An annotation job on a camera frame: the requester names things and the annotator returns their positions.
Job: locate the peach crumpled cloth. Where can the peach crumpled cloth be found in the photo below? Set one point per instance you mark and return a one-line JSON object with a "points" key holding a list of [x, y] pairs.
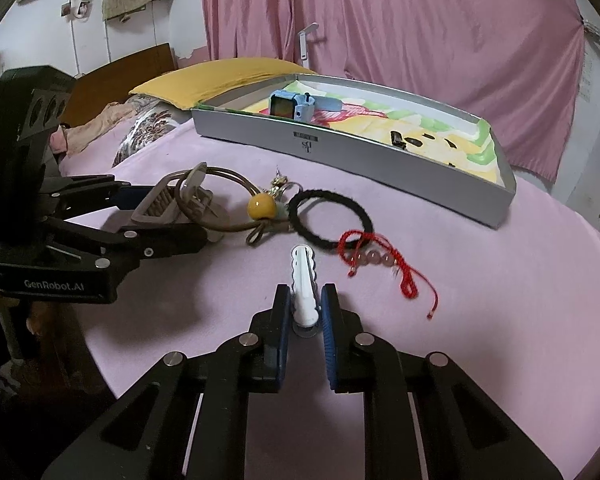
{"points": [[95, 125]]}

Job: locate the white folding lamp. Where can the white folding lamp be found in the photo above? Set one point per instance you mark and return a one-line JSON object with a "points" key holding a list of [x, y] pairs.
{"points": [[303, 45]]}

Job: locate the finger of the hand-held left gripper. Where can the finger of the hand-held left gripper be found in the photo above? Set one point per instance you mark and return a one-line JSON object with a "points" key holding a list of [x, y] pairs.
{"points": [[170, 242], [130, 195]]}

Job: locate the yellow pillow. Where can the yellow pillow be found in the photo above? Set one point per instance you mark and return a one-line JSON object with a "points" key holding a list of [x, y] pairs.
{"points": [[220, 80]]}

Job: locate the floral pillow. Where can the floral pillow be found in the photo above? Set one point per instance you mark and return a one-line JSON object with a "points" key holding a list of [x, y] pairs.
{"points": [[145, 130]]}

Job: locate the grey cardboard box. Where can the grey cardboard box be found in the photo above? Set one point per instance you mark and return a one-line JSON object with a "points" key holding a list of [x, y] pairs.
{"points": [[380, 160]]}

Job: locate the wall socket with plugs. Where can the wall socket with plugs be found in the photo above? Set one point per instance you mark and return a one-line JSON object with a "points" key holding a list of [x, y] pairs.
{"points": [[77, 7]]}

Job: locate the beige claw hair clip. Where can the beige claw hair clip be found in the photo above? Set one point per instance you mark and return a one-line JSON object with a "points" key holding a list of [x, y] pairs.
{"points": [[155, 205]]}

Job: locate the white hair clip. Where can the white hair clip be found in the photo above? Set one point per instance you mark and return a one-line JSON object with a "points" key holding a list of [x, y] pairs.
{"points": [[302, 280]]}

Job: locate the wooden headboard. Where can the wooden headboard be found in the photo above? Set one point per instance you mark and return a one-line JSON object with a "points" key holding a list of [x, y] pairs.
{"points": [[130, 70]]}

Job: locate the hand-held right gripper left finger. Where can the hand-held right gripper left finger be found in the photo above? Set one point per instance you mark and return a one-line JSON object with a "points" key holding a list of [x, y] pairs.
{"points": [[283, 340]]}

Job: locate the colourful printed cloth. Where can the colourful printed cloth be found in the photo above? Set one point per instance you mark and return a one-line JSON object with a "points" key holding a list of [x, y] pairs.
{"points": [[360, 120]]}

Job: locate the blue smartwatch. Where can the blue smartwatch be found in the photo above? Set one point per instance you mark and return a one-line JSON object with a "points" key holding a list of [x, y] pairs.
{"points": [[282, 105]]}

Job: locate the pink curtain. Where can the pink curtain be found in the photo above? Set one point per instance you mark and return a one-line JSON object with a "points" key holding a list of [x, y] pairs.
{"points": [[405, 25]]}

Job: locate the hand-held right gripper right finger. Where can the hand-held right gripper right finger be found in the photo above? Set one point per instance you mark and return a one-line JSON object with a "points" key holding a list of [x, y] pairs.
{"points": [[328, 340]]}

